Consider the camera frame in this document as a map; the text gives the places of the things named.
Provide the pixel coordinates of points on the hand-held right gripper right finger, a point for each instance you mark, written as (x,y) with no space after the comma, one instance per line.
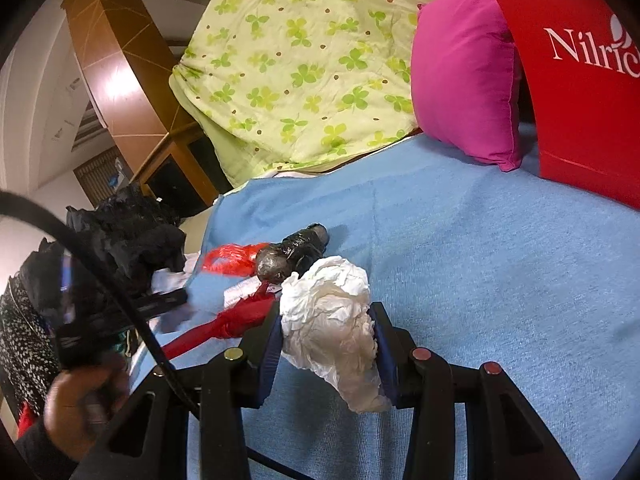
(384,347)

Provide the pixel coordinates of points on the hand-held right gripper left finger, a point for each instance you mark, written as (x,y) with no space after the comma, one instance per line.
(270,342)

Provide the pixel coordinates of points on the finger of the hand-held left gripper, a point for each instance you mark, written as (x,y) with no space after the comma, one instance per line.
(162,302)

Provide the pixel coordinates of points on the white plastic bag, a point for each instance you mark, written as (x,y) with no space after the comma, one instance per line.
(330,320)

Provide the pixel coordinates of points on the person's left forearm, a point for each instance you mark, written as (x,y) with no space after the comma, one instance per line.
(45,460)

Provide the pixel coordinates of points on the person's left hand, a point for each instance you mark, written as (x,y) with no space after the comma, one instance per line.
(70,405)

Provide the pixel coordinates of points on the pale pink towel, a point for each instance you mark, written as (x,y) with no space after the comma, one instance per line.
(170,275)

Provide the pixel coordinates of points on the black white dotted cloth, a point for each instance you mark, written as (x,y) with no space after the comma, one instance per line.
(25,350)

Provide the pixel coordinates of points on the black jacket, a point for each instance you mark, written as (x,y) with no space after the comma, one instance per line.
(130,230)

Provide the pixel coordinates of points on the translucent red plastic bag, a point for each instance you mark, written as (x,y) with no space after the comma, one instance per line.
(232,257)

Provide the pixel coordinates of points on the black plastic bundle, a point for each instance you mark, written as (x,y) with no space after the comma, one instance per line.
(295,250)

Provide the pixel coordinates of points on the blue blanket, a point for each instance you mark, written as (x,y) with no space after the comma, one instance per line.
(500,285)

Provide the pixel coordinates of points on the wooden cabinet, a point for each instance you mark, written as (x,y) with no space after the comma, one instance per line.
(120,85)

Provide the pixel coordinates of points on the magenta pillow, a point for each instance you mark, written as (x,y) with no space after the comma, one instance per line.
(465,85)

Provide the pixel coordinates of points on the green clover pillow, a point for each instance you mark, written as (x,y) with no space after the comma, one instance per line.
(300,60)

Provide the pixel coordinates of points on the red gift bag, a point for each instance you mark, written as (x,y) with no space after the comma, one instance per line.
(575,110)

